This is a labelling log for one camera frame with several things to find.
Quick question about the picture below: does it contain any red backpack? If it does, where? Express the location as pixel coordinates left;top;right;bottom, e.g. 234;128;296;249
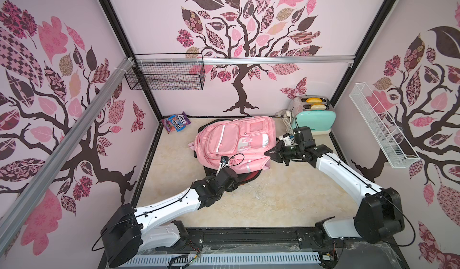
238;170;262;184

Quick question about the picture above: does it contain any pink backpack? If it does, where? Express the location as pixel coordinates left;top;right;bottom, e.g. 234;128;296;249
189;116;276;174

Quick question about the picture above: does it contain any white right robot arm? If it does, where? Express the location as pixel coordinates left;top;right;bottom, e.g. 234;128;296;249
264;142;408;244

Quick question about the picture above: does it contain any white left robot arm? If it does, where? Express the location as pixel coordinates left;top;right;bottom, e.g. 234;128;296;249
100;167;238;269

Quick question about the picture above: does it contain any mint green toaster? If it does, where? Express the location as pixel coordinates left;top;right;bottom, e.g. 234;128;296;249
287;95;337;134

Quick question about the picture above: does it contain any yellow toast slice front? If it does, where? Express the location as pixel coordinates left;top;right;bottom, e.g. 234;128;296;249
310;104;328;110

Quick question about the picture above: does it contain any yellow toast slice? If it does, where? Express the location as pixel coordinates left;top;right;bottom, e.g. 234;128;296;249
305;98;323;104
310;104;328;110

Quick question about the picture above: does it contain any yellow toast slice back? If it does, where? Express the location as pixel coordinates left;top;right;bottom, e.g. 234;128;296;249
305;98;323;104

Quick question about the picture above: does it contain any purple candy bag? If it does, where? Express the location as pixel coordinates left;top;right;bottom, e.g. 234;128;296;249
161;112;191;134

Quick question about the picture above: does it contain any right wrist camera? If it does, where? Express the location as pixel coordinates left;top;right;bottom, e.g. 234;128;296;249
279;126;316;148

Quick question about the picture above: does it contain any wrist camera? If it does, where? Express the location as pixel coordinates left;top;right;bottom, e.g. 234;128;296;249
279;126;316;148
220;156;230;166

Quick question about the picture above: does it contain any white toaster power cord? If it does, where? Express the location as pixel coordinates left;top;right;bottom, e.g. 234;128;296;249
274;109;296;136

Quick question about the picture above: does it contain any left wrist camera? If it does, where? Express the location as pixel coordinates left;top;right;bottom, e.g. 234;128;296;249
220;156;230;166

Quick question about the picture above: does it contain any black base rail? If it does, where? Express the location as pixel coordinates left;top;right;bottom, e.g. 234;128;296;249
98;226;396;257

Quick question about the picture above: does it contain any white wire shelf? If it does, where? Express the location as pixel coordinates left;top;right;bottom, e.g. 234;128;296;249
349;83;422;169

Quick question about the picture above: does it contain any aluminium rail back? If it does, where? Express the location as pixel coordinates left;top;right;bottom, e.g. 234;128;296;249
137;55;355;65

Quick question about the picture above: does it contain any aluminium rail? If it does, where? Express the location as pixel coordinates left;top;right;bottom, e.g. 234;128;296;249
1;57;134;254
137;55;355;65

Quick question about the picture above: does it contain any white vented cable duct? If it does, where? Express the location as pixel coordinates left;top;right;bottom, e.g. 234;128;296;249
121;252;321;268

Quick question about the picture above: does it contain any black wire basket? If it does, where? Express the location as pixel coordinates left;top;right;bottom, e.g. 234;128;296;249
125;53;206;91

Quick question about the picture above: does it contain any aluminium rail left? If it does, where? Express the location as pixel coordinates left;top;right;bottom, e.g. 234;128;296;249
1;57;134;254

